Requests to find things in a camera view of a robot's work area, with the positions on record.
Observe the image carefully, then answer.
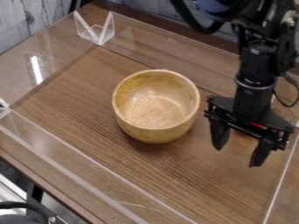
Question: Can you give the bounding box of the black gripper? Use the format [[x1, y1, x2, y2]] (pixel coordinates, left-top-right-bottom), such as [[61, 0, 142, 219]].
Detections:
[[204, 95, 295, 167]]

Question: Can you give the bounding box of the red plush fruit green leaf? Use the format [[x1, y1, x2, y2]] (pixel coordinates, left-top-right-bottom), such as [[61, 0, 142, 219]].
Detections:
[[249, 122, 267, 130]]

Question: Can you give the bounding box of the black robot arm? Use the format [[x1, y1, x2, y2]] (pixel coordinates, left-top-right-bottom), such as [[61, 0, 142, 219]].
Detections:
[[170, 0, 299, 167]]

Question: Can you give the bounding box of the light wooden bowl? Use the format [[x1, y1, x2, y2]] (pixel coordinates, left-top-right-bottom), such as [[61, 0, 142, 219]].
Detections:
[[112, 69, 201, 144]]

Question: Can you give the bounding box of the clear acrylic tray wall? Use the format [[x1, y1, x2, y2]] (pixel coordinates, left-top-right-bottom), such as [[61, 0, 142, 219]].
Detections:
[[0, 10, 292, 224]]

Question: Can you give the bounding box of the black metal table frame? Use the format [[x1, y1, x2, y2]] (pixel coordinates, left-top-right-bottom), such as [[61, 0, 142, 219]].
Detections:
[[25, 182, 72, 224]]

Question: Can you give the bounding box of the black cable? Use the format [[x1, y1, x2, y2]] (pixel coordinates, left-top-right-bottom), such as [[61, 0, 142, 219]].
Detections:
[[0, 200, 50, 224]]

